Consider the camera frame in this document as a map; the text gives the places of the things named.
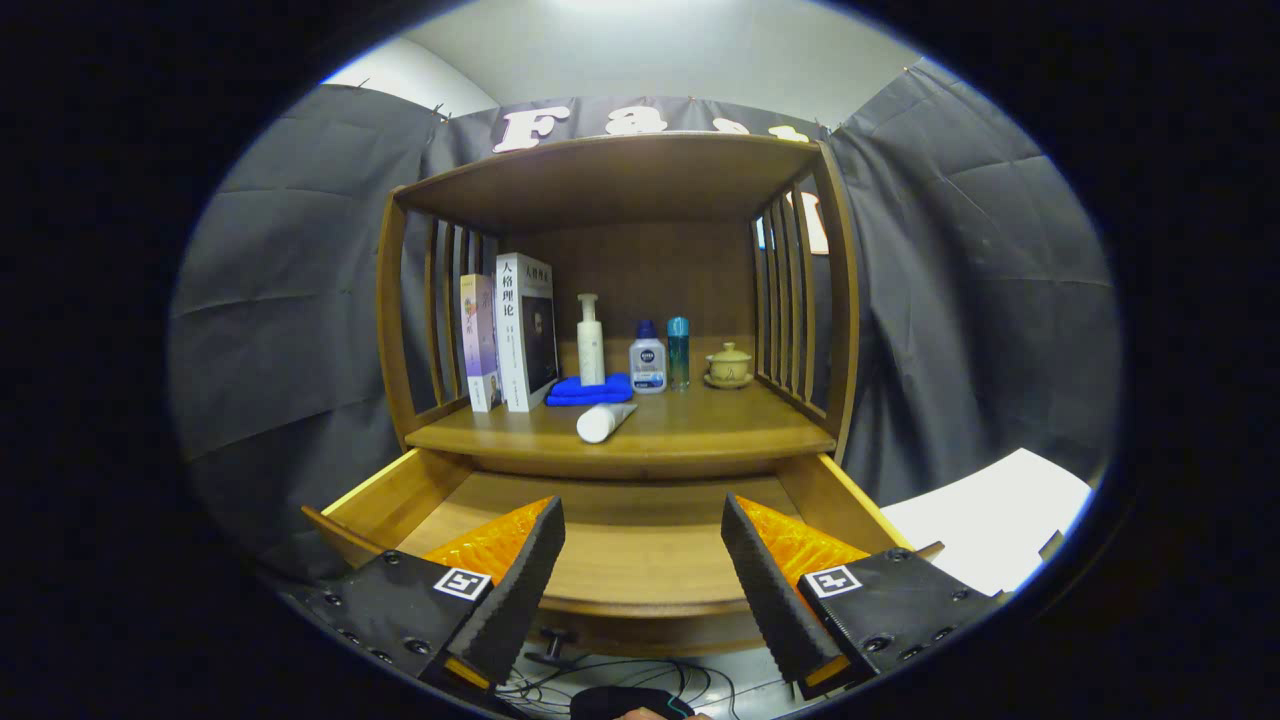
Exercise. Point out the white cosmetic tube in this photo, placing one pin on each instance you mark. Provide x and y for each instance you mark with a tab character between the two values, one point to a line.
602	424

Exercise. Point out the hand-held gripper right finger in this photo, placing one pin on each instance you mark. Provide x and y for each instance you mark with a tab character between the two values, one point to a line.
780	600

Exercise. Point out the white bottle with blue cap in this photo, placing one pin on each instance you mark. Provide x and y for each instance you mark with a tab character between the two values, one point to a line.
648	365

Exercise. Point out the white flat sheet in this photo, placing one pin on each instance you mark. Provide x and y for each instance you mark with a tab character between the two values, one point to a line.
990	520

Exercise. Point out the teal slim bottle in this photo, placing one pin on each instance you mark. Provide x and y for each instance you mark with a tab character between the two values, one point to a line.
678	355

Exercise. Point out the wooden countertop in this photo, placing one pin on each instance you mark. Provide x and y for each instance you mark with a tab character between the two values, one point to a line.
700	420

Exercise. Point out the wooden cabinet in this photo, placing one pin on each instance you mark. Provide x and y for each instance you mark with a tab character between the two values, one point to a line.
650	270

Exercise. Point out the wooden drawer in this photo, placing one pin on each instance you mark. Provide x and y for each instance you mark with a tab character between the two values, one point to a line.
630	550

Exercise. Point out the purple book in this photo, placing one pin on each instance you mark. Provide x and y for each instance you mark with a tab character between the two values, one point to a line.
480	340

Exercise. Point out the ceramic lidded teacup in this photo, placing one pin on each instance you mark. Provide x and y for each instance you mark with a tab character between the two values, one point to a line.
729	365

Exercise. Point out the black rounded object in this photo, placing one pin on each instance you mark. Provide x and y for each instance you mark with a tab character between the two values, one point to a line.
620	698

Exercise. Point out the white book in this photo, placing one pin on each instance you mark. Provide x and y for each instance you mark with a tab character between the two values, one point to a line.
513	340

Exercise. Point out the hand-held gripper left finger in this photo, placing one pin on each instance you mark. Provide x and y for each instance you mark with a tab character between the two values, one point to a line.
515	600

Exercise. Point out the blue folded cloth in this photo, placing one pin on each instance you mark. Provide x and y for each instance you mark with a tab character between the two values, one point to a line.
575	392

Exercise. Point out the white pump bottle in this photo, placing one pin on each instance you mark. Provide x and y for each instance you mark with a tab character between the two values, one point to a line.
591	350

